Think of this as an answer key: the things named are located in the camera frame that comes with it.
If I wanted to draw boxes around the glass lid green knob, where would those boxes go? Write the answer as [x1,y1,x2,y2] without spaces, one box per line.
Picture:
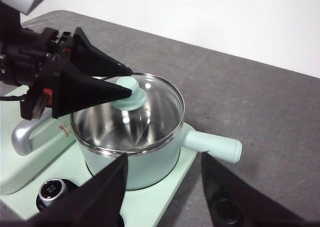
[70,71,186,155]

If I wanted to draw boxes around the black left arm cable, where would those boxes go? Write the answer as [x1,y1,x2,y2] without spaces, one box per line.
[0,93,28,102]

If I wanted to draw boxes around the mint green steamer pot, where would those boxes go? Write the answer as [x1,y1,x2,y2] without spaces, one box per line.
[70,73,243,191]

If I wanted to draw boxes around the silver control knob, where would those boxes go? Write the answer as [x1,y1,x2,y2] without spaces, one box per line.
[36,178,81,213]

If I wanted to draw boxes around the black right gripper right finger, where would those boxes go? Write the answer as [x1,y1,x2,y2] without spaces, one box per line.
[201,153,320,227]

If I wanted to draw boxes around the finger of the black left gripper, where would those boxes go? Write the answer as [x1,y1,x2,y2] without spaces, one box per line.
[51,70,133,120]
[71,26,133,78]

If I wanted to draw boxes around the green grill cover silver handle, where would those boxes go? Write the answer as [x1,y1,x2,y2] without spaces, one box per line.
[0,86,81,196]

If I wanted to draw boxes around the mint green breakfast machine base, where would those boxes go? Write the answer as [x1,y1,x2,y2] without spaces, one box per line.
[0,86,198,227]

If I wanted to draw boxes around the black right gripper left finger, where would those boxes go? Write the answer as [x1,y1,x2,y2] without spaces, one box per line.
[24,154,129,227]

